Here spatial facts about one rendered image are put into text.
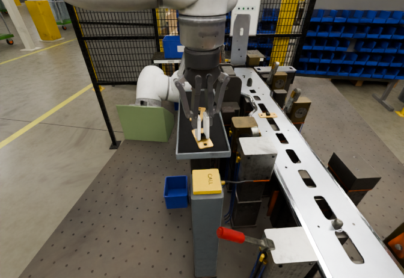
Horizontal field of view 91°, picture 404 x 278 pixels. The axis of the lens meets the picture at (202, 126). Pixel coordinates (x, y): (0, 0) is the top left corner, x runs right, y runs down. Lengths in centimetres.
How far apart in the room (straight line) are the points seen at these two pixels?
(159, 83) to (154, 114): 20
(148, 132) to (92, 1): 95
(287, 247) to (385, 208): 79
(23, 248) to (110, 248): 119
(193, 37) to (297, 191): 52
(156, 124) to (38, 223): 131
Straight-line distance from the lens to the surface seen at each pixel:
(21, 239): 212
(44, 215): 216
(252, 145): 63
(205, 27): 39
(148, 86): 125
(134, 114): 122
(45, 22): 828
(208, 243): 62
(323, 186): 74
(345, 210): 72
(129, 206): 101
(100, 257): 94
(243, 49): 161
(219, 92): 48
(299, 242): 53
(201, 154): 50
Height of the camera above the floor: 151
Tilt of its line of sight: 36 degrees down
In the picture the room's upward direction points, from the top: straight up
